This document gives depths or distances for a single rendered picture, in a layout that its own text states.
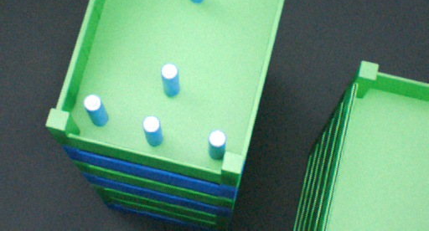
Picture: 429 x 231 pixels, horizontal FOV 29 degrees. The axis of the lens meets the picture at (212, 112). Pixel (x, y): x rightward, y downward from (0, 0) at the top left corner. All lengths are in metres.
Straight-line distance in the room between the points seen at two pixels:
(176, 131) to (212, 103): 0.05
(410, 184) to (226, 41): 0.27
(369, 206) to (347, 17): 0.57
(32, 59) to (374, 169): 0.70
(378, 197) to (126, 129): 0.31
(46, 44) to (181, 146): 0.62
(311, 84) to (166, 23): 0.54
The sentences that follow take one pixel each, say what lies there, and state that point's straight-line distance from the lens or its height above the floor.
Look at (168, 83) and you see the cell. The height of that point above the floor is 0.53.
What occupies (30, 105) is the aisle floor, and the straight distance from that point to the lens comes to 1.44.
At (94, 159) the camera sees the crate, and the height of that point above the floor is 0.44.
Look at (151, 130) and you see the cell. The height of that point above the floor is 0.55.
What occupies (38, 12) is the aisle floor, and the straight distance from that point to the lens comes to 1.49.
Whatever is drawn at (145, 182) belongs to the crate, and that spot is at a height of 0.37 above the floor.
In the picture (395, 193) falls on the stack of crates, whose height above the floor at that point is 0.40.
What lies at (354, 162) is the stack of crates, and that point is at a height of 0.40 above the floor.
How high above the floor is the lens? 1.36
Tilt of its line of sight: 75 degrees down
